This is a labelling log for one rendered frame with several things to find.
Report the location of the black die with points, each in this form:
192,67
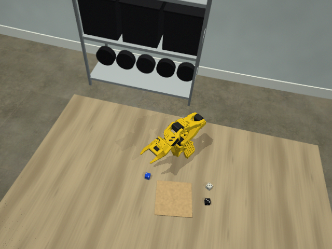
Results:
207,201

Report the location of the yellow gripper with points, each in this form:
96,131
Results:
158,147

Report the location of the white die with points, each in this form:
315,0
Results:
209,186

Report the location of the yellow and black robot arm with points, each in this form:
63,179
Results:
185,129

